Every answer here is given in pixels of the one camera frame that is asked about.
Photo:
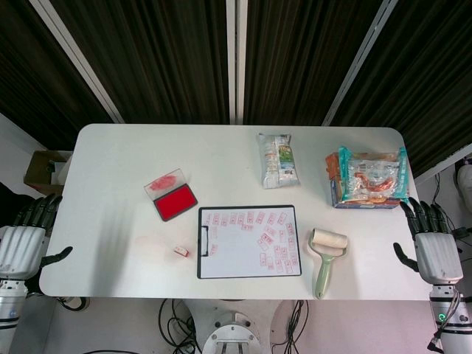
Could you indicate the white paper with red stamps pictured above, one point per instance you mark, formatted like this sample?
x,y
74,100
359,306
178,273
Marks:
x,y
236,254

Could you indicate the black clipboard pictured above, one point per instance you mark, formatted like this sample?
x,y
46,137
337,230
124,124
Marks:
x,y
199,239

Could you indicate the brown cardboard box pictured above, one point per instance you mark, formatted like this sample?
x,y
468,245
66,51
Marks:
x,y
37,169

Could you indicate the person in dark clothes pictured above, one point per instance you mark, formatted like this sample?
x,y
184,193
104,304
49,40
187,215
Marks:
x,y
14,195

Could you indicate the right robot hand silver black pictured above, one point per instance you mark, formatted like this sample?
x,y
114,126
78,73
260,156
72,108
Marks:
x,y
439,258

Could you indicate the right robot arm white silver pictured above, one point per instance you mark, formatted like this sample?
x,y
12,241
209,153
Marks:
x,y
455,324

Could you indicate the clear plastic container red bits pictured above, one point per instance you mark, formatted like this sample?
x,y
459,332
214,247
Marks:
x,y
175,203

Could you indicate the teal clear snack bag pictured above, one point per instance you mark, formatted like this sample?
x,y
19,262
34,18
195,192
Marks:
x,y
372,177

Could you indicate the red and white stamp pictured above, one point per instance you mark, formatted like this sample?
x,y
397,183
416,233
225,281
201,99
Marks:
x,y
181,252

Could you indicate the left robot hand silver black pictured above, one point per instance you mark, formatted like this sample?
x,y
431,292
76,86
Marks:
x,y
22,250

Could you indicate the black curtain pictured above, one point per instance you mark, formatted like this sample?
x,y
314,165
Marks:
x,y
155,59
431,73
33,81
302,59

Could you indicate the white partition post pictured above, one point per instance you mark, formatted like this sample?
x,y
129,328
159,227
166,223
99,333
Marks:
x,y
442,162
359,62
77,59
236,59

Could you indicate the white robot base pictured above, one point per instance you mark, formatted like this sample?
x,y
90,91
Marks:
x,y
230,332

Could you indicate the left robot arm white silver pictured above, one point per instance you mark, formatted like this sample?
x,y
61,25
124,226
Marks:
x,y
9,306

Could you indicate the blue orange cardboard box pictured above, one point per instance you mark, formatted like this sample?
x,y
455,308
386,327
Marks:
x,y
333,177

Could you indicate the silver snack bag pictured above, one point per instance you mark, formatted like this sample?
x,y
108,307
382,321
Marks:
x,y
278,162

